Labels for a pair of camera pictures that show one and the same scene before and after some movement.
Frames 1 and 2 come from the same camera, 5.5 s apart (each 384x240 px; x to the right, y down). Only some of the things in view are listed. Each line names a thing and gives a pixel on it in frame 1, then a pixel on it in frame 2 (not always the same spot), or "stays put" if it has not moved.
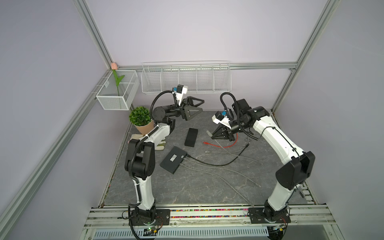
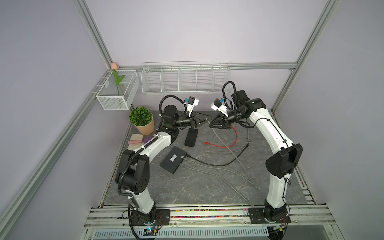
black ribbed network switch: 191,137 stays put
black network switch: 173,159 stays put
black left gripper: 185,111 → 195,121
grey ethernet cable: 220,178 stays put
